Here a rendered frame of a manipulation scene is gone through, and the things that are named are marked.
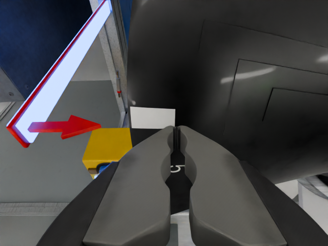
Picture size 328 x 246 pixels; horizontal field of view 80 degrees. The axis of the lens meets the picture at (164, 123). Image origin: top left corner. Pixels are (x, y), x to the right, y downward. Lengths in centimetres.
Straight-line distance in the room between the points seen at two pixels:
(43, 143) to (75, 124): 108
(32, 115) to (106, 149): 25
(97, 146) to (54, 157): 72
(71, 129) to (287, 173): 19
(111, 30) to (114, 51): 5
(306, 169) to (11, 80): 45
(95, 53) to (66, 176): 86
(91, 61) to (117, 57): 107
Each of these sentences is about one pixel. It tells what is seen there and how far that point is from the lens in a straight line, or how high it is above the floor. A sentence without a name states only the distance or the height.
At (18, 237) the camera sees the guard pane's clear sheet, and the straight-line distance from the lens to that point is 104.
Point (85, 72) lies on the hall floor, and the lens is 164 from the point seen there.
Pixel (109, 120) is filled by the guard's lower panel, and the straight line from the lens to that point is 121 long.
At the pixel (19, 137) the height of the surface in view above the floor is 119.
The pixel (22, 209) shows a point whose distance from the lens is 107.
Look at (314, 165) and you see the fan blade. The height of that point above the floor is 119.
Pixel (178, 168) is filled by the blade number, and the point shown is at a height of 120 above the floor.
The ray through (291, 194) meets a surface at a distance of 91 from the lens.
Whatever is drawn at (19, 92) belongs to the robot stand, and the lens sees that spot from 45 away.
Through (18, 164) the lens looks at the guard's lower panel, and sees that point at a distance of 123.
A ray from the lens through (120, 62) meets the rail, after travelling 50.
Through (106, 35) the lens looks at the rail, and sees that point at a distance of 48.
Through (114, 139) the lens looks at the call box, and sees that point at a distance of 44.
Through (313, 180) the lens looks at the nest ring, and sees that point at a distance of 41.
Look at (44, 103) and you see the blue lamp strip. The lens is 21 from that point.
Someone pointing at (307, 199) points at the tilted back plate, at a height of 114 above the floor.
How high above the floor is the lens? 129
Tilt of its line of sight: 44 degrees down
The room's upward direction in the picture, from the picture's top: 179 degrees counter-clockwise
